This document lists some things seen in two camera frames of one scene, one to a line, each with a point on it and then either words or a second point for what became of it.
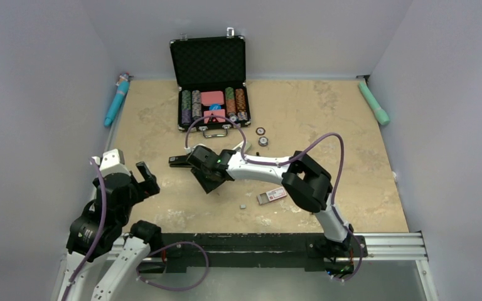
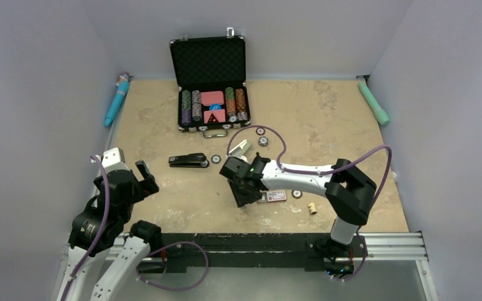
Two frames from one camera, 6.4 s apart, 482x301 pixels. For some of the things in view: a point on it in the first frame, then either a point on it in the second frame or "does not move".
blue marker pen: (123, 86) does not move
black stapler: (179, 161) does not move
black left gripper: (148, 187) does not move
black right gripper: (208, 185) -> (241, 199)
